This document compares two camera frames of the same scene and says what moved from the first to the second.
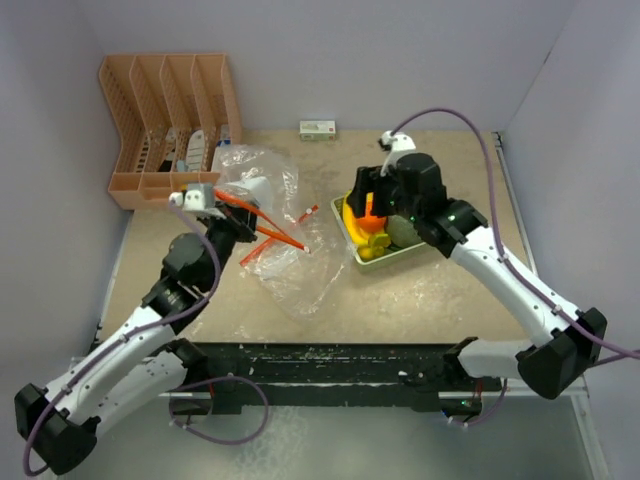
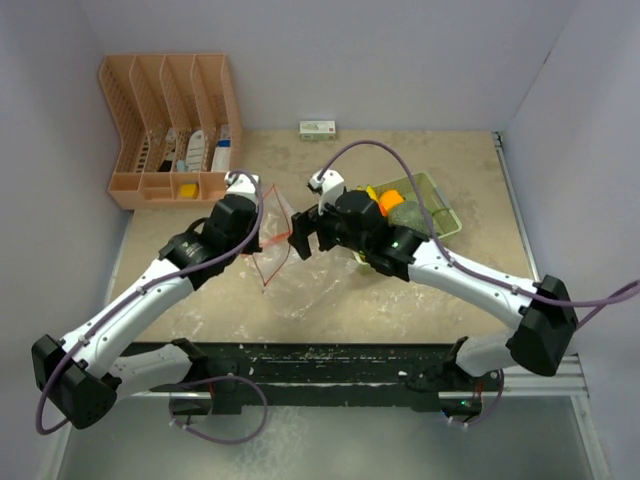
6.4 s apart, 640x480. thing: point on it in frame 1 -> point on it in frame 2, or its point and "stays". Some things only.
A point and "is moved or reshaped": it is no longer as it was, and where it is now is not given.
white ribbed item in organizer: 195,158 stays
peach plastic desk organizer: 175,115 stays
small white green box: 317,130 stays
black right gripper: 366,182 -> 307,222
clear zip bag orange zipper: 295,257 is moved or reshaped
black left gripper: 240,221 stays
